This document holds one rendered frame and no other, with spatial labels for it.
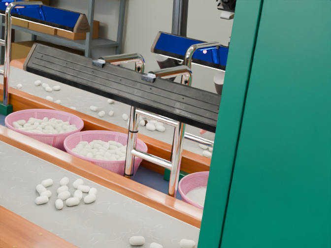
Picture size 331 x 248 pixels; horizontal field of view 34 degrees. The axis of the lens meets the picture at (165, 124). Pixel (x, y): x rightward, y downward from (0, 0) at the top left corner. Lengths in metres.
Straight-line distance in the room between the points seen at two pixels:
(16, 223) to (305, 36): 0.86
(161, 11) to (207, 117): 3.40
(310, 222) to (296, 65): 0.17
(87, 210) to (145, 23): 3.32
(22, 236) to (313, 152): 0.77
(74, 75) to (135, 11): 3.34
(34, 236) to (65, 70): 0.41
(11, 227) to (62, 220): 0.14
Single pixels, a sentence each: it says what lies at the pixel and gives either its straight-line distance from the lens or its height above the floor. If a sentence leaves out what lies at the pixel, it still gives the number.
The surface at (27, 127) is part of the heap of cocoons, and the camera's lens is 1.91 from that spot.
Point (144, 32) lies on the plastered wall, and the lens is 4.58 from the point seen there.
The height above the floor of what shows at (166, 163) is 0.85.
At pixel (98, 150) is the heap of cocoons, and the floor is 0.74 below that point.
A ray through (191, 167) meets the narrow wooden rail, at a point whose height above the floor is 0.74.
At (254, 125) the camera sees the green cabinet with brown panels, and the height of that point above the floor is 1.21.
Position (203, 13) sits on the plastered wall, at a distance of 4.25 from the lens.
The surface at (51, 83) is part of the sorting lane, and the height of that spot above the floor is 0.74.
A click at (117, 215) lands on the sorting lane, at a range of 1.36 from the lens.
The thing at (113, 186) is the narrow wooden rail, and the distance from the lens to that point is 1.48.
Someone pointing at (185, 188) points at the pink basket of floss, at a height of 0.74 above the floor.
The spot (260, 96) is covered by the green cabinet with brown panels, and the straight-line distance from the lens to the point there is 0.60.
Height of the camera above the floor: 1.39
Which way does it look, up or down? 18 degrees down
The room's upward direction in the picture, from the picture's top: 7 degrees clockwise
